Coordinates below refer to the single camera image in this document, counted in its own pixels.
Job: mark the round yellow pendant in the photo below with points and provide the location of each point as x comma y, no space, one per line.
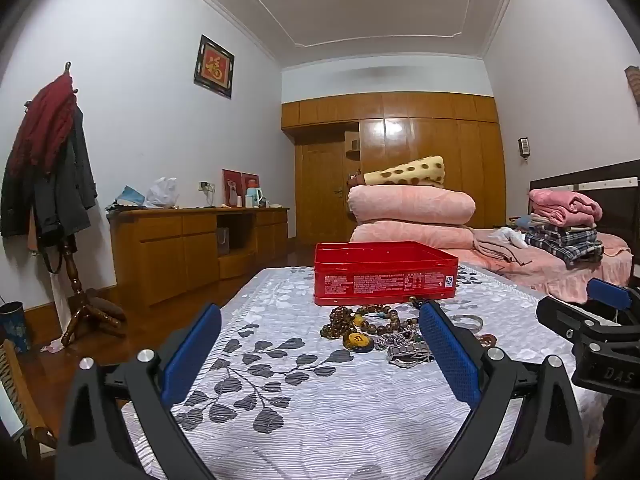
357,341

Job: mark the small wall device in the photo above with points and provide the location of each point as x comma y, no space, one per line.
523,147

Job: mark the framed red wall picture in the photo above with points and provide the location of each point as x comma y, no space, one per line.
214,66

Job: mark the wooden chair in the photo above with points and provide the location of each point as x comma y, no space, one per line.
20,400

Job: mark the wooden sideboard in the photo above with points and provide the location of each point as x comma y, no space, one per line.
165,250

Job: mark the dark wooden headboard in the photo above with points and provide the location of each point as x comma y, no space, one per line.
620,195

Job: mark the grey paper bag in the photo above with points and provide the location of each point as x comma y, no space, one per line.
222,241

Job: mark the wooden coat rack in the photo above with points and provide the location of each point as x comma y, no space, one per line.
75,285

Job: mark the grey leaf patterned bedspread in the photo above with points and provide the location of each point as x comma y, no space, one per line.
325,410

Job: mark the blue patterned bin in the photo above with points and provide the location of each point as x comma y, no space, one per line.
14,327

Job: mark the pink folded quilt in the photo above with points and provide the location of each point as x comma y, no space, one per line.
410,205
410,235

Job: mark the stack of plaid clothes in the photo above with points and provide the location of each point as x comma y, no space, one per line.
570,242

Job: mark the white plastic bag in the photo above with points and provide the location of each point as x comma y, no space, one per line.
162,192

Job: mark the yellow brown spotted pillow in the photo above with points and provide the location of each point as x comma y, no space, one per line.
410,172

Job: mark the white teal kettle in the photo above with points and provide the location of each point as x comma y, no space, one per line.
252,198

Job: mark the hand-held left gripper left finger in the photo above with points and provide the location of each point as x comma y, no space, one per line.
192,355

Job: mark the red tin box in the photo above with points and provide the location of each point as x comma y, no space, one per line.
385,275

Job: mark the red picture card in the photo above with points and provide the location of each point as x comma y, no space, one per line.
231,187
251,180

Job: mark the white cloth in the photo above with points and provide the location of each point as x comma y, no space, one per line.
512,236

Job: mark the red scarf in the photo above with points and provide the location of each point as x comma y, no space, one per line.
42,125

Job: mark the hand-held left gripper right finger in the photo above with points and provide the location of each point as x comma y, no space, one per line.
447,352

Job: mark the silver bangle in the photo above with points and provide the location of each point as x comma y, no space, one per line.
469,321

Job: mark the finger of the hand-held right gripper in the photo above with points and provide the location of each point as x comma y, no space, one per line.
607,293
575,321

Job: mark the pink folded blanket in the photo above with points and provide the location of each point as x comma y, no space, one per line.
565,207

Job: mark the blue cloth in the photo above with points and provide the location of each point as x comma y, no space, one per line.
129,196

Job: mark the wooden wardrobe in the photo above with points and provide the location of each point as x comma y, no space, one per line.
425,130

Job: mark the dark coat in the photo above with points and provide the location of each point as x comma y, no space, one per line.
60,190

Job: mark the silver metal watch band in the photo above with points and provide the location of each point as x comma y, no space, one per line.
407,353

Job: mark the wall socket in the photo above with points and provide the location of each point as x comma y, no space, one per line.
206,186

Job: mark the beige cloth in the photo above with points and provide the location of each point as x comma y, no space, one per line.
500,252

